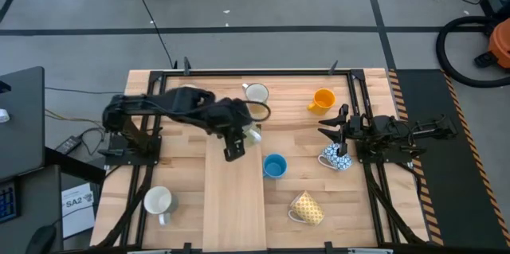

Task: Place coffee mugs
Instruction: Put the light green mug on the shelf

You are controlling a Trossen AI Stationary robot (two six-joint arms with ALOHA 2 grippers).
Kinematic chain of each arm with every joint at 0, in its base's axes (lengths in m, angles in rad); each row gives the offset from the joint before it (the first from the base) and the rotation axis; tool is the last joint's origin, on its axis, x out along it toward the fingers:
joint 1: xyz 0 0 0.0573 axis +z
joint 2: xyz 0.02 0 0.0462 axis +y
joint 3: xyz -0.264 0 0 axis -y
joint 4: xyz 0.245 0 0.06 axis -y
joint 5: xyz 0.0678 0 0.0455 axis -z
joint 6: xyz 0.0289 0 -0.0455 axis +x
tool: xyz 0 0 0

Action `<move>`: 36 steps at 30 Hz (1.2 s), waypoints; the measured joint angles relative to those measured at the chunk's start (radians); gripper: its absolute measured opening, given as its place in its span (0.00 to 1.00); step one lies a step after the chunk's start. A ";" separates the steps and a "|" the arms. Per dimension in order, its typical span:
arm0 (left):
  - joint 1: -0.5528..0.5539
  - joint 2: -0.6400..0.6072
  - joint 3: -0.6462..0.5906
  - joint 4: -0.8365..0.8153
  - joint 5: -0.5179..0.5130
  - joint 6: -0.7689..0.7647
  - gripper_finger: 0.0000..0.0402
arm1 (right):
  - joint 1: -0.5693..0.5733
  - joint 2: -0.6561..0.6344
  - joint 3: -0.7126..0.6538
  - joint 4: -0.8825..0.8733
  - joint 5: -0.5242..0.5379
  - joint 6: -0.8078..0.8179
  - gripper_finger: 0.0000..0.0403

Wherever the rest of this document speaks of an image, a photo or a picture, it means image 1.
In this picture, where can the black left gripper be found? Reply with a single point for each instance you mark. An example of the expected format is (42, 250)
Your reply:
(233, 120)

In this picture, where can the grey desk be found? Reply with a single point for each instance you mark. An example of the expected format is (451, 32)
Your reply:
(40, 206)

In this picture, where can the white tape roll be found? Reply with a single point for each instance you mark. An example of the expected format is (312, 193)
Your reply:
(3, 115)

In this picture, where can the black desk leg beam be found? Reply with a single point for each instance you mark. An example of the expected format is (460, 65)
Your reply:
(75, 166)

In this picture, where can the black desk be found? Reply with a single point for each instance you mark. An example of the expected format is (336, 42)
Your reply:
(22, 138)

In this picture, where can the yellow dotted mug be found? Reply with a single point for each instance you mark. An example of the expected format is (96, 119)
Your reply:
(308, 208)

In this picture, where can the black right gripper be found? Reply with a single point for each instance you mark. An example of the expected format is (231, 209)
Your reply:
(358, 128)

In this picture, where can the blue white patterned mug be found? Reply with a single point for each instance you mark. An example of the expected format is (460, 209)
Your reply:
(332, 159)

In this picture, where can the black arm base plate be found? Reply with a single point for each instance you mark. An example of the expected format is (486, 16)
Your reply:
(131, 161)
(394, 159)

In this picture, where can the black power adapter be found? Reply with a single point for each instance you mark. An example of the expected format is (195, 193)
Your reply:
(68, 145)

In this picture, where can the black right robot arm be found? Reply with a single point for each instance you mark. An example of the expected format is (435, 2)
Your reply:
(422, 128)

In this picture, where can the white mug with gold rim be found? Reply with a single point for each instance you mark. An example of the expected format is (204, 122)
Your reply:
(256, 92)

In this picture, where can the black computer mouse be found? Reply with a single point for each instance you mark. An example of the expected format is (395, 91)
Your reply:
(40, 242)

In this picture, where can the blue faceted mug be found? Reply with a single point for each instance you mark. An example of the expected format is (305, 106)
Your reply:
(275, 165)

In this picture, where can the orange-yellow faceted mug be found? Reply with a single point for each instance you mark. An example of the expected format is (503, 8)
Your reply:
(323, 98)

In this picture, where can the black keyboard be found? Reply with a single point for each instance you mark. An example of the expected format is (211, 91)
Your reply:
(8, 202)

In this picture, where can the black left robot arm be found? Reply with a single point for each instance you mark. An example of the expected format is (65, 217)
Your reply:
(135, 104)

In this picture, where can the olive green mug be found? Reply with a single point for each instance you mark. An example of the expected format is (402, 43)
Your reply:
(255, 137)

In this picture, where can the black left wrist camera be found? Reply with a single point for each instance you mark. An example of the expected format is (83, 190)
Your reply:
(234, 150)

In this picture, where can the black hazard-striped floor mat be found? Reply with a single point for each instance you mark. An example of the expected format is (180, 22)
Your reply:
(458, 206)

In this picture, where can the orange shop vacuum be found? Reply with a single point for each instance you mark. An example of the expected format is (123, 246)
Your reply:
(503, 43)

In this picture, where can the printed white paper sheet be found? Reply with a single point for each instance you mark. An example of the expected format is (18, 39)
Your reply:
(77, 218)

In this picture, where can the black aluminium table frame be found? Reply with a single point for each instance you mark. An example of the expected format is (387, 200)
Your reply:
(255, 73)

